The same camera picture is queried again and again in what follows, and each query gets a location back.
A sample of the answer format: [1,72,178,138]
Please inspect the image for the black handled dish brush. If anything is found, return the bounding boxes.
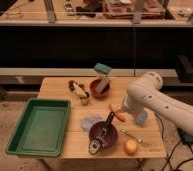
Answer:
[89,112,118,155]

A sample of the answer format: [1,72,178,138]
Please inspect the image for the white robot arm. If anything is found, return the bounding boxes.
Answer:
[121,72,193,136]

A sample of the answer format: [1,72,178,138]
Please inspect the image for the light blue plastic cup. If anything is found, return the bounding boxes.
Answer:
[135,111,148,126]

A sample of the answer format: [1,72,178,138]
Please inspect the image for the brown red bowl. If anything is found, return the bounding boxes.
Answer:
[90,79,110,98]

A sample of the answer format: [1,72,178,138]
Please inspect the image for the brown white stuffed toy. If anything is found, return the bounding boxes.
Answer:
[69,80,90,105]

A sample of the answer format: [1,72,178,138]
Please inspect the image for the green topped white sponge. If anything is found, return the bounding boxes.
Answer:
[94,63,111,94]

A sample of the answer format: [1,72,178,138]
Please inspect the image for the orange carrot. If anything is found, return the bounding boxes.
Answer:
[109,104,126,122]

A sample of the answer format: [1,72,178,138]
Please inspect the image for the wooden table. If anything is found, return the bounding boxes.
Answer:
[38,77,166,159]

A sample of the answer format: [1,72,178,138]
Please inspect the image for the purple plastic bowl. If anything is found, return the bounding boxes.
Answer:
[89,121,118,150]

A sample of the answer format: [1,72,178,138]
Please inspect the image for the metal spoon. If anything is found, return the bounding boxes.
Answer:
[119,129,149,146]

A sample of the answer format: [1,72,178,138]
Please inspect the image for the yellow orange fruit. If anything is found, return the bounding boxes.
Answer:
[124,140,138,155]

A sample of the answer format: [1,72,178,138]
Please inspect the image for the green plastic tray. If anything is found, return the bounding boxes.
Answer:
[6,98,71,157]

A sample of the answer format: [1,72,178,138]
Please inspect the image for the black power adapter box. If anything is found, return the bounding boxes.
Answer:
[177,128,193,144]

